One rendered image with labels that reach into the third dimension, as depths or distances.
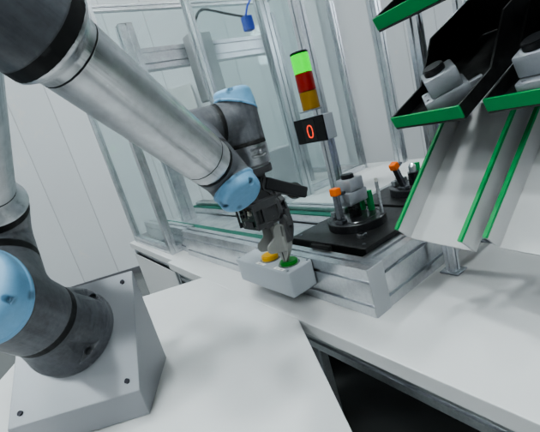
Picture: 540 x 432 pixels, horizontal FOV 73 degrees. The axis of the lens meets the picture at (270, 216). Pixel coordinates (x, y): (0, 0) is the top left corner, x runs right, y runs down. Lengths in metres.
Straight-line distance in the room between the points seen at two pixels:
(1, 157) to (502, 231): 0.71
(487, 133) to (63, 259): 4.50
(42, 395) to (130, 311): 0.18
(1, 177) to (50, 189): 4.05
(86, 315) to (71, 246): 4.05
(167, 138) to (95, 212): 4.11
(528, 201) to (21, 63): 0.64
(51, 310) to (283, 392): 0.36
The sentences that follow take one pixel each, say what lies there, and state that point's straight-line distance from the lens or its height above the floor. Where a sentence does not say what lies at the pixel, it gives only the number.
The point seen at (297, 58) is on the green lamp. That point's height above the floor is 1.40.
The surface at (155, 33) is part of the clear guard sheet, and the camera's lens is 2.19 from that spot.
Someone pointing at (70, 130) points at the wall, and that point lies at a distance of 4.52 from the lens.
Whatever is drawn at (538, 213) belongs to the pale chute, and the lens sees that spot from 0.65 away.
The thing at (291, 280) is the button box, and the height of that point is 0.94.
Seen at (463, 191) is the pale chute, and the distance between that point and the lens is 0.70.
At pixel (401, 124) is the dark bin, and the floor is 1.19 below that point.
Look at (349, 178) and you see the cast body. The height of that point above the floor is 1.09.
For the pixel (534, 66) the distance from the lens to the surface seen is 0.57.
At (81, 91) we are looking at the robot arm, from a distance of 0.39.
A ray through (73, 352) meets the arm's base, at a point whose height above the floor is 1.00.
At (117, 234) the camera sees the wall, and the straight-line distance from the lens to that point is 4.54.
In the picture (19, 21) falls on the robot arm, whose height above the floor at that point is 1.37.
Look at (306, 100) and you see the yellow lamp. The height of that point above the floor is 1.29.
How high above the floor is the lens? 1.26
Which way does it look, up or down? 14 degrees down
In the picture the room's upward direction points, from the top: 16 degrees counter-clockwise
